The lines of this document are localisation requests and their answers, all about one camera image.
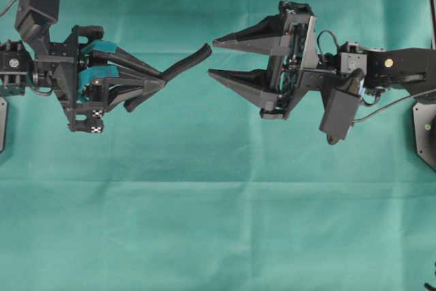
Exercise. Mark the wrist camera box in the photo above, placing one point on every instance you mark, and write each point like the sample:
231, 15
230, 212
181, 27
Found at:
341, 99
33, 20

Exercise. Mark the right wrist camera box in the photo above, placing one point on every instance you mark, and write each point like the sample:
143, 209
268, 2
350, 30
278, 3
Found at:
341, 99

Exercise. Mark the green table cloth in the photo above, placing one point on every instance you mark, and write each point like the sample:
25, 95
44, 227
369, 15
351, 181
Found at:
194, 191

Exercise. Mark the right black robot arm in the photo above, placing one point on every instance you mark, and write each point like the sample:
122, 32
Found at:
412, 69

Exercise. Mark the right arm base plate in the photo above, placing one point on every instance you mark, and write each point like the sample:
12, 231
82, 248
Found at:
424, 127

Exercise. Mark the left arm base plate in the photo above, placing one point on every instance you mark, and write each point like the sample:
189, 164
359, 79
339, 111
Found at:
3, 122

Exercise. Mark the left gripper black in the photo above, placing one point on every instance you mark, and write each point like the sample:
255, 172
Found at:
100, 87

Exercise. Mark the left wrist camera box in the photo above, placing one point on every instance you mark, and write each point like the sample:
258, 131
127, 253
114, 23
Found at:
33, 20

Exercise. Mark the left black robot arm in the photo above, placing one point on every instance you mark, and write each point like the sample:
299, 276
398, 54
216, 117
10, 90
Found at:
88, 76

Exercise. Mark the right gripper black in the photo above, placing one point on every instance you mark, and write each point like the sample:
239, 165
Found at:
294, 68

